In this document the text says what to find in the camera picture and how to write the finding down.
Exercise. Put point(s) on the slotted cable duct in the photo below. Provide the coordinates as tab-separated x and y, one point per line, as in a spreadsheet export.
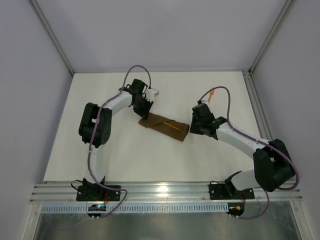
139	208

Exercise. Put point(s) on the right aluminium frame post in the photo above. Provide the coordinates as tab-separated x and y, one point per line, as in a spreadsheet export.
272	33

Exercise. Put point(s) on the orange plastic fork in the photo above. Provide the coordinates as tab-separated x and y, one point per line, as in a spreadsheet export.
211	93

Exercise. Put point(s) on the right side aluminium rail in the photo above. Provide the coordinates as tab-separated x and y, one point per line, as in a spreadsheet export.
256	104

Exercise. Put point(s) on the left controller board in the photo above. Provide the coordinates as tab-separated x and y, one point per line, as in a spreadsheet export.
95	211

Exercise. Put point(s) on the brown cloth napkin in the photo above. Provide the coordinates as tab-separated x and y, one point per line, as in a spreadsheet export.
156	122

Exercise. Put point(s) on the controller board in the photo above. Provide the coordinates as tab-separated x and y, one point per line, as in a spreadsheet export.
95	211
235	211

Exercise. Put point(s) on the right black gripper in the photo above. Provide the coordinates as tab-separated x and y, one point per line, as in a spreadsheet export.
196	124

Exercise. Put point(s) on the right controller board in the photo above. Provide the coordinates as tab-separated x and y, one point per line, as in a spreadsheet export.
235	211

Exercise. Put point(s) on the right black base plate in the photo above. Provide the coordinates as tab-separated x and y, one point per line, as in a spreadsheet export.
223	191

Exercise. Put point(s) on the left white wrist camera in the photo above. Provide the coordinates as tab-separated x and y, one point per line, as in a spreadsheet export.
151	94

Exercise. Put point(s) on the aluminium frame post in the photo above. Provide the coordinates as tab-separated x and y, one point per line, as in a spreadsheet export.
51	34
272	33

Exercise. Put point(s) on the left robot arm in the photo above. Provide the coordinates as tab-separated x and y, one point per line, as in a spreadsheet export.
96	124

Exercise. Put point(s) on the orange plastic knife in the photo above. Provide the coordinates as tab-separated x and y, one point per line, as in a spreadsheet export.
172	126

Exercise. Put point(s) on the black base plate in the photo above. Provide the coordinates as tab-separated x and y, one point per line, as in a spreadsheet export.
98	193
223	191

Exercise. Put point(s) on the aluminium rail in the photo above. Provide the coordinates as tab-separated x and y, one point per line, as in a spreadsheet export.
256	104
137	192

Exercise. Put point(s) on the left aluminium frame post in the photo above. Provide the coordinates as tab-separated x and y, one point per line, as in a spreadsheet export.
51	34

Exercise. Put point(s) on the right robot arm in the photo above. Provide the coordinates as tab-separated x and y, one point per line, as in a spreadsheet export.
271	160

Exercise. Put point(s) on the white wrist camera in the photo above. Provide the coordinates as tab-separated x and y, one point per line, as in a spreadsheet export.
151	94
204	102

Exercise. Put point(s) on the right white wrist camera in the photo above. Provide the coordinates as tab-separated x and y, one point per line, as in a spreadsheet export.
204	102

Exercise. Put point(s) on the front aluminium rail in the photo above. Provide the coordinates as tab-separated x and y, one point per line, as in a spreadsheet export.
137	192

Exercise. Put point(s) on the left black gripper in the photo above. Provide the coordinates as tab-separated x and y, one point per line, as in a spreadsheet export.
144	108

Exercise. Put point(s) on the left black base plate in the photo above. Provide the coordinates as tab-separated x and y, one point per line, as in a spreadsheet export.
98	193

